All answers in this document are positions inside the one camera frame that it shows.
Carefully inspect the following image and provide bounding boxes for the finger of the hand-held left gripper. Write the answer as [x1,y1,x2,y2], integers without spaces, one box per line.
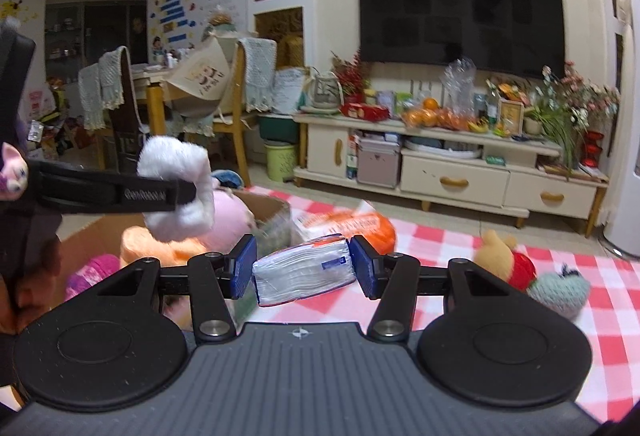
[27,160,197,217]

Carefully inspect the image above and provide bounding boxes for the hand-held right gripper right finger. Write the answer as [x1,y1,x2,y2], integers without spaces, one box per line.
[349,235,518,345]

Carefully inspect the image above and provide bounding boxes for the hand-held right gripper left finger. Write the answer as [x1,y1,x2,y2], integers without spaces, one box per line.
[95,233,259,345]

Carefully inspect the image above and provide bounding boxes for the green printed cardboard box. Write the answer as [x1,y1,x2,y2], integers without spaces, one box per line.
[60,188,293,332]

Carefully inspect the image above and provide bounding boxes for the white tissue packet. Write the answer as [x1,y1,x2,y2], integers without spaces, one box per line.
[252,236,357,307]

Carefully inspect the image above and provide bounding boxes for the white plush toy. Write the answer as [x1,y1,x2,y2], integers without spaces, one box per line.
[136,136,217,241]

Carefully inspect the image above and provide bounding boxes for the person's left hand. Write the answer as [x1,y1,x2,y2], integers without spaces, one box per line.
[0,261,62,335]

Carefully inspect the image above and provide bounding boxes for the orange tissue pack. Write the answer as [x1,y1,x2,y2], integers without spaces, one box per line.
[292,201,397,261]

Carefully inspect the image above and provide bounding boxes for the pink plush toy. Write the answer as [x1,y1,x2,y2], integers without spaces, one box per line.
[207,188,257,257]

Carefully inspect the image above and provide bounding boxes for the pink cat figurine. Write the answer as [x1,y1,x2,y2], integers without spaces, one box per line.
[0,143,29,201]

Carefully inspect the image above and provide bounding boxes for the red white checked tablecloth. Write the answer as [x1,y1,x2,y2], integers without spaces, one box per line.
[227,186,640,419]

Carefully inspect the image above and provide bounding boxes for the wooden chair with knitted cover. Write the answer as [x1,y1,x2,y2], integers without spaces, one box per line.
[212,37,279,187]
[98,46,151,171]

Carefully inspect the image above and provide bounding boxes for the pink storage box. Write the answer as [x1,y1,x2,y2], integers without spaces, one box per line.
[357,137,402,188]

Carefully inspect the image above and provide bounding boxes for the light green waste bin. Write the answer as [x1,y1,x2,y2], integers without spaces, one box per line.
[264,142,297,183]

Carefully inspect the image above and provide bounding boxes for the cream television cabinet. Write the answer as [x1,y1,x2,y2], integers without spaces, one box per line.
[292,111,610,237]

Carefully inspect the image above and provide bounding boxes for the yellow bear plush toy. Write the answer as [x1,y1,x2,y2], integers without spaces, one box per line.
[472,231,538,293]

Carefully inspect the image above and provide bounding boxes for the white round tray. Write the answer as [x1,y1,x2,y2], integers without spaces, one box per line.
[404,137,484,161]

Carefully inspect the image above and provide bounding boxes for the dark green storage box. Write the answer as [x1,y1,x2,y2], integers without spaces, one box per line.
[257,114,300,144]

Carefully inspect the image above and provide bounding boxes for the beige tote bag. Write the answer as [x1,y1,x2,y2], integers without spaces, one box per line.
[167,38,234,117]

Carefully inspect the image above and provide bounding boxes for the red snack packet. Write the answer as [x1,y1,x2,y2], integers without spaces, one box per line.
[341,102,390,122]

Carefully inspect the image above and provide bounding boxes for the pile of oranges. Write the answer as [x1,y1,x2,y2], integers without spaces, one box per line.
[402,98,473,131]

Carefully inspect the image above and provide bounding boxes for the white printed flower pot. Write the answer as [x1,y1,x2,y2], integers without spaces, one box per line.
[302,68,344,109]

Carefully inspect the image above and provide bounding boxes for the red berry branches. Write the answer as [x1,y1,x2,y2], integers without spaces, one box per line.
[331,50,372,99]

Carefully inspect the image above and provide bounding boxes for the teal crocheted pouch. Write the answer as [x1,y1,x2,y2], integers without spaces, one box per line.
[527,263,592,319]

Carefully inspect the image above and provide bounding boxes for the clear plastic bag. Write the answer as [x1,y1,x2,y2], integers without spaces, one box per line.
[442,58,477,117]

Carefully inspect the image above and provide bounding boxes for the bagged bread basket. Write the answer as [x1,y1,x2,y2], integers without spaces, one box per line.
[207,6,237,34]

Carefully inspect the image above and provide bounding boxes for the green potted plant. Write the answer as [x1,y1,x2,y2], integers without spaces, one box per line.
[525,103,587,169]

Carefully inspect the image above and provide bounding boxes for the red glass candle holder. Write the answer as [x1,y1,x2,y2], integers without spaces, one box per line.
[582,130,604,167]

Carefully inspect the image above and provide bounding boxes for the black flat television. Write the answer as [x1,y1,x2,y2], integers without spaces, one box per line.
[357,0,567,79]

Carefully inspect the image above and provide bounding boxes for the white standing air conditioner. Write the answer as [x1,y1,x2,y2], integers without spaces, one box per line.
[602,23,640,259]

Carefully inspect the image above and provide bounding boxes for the pink artificial flower bouquet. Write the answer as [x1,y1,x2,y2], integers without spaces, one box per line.
[542,60,621,127]

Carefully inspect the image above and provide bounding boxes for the yellow cartoon wall sticker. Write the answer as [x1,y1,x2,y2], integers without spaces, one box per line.
[0,0,39,24]

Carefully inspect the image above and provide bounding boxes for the wooden photo frame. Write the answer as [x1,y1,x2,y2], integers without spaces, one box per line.
[498,98,525,137]

